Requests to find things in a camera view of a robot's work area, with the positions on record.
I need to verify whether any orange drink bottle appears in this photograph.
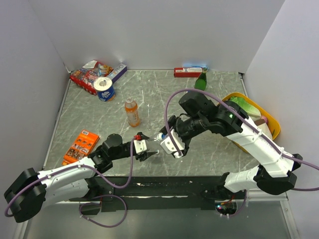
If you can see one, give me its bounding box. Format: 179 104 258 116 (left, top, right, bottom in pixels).
125 97 140 127

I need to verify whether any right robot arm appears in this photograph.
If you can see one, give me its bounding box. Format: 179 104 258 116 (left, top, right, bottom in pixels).
160 90 303 199

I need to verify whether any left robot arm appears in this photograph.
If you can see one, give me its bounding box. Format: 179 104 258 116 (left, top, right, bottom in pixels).
4 132 163 223

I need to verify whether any green glass bottle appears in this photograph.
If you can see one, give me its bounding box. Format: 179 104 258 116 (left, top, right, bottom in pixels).
194 68 208 91

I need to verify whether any orange snack box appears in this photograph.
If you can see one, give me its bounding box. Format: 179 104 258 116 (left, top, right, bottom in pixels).
61 129 100 166

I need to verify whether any red box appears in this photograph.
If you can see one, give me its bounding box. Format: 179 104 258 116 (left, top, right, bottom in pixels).
173 67 202 78

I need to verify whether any blue box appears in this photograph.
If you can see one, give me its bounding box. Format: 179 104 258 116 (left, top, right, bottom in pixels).
182 63 209 69

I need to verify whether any toilet paper roll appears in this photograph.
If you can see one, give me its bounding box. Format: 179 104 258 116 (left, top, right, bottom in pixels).
93 77 115 102

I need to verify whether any green lettuce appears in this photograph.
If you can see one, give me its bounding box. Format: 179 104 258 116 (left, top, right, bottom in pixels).
230 96 261 120

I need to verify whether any purple white box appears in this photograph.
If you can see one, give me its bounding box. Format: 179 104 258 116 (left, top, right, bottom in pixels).
108 63 127 83

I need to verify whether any white paper cup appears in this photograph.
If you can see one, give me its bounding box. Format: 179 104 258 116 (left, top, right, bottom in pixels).
254 119 273 139

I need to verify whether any red snack bag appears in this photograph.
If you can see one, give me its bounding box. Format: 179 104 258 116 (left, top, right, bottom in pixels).
69 60 114 95

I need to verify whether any yellow basket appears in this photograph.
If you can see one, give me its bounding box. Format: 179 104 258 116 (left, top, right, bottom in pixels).
222 92 281 140

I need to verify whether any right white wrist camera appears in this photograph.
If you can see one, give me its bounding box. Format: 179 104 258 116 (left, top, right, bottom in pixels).
159 130 186 158

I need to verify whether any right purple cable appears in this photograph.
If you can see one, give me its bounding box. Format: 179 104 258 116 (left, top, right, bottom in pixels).
164 88 319 218

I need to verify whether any purple cable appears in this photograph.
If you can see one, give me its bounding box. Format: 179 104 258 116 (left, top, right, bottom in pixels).
4 143 137 228
164 88 319 218

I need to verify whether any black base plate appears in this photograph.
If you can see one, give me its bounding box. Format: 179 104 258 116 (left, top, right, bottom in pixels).
68 175 276 214

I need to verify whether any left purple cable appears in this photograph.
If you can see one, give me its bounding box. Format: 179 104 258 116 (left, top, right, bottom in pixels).
4 143 137 228

